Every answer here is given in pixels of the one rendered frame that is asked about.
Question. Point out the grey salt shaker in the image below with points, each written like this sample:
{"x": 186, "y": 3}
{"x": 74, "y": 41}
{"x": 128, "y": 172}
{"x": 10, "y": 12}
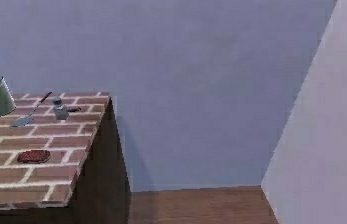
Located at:
{"x": 60, "y": 111}

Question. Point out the brick-topped dark wooden counter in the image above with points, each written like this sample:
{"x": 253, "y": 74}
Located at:
{"x": 47, "y": 140}

